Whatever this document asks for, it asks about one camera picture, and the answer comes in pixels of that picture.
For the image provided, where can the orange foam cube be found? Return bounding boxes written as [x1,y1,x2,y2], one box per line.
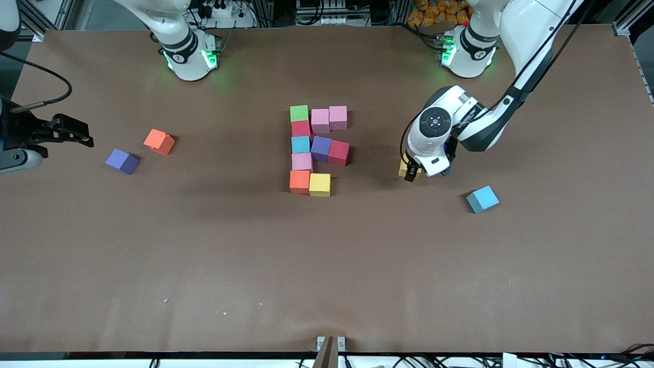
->
[143,128,176,156]
[290,170,311,195]

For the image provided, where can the pile of orange objects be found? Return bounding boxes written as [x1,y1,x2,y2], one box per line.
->
[407,0,473,26]

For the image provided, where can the yellow foam cube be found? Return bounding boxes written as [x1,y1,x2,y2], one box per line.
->
[309,173,332,198]
[398,153,423,180]

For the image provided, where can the metal table edge bracket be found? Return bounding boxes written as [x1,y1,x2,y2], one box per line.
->
[316,336,346,368]

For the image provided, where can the purple foam cube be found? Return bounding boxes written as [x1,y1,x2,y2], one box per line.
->
[311,135,333,163]
[105,148,139,176]

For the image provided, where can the aluminium frame profile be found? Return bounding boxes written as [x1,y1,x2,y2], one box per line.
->
[612,0,654,37]
[18,0,45,42]

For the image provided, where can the brown table cover sheet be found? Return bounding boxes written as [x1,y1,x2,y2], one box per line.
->
[0,25,654,353]

